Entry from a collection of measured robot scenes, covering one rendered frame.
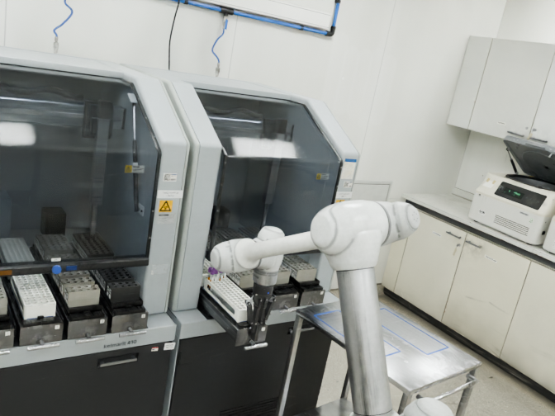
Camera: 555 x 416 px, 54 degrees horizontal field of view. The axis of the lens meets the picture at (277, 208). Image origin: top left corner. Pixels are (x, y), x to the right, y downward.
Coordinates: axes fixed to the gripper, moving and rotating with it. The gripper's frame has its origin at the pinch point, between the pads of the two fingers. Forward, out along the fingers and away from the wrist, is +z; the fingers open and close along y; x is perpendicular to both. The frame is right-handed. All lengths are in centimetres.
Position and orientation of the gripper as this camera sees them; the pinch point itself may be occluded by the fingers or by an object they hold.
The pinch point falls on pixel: (255, 331)
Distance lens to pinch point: 211.1
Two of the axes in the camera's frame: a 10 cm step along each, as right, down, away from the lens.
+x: 5.5, 3.1, -7.8
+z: -1.7, 9.5, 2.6
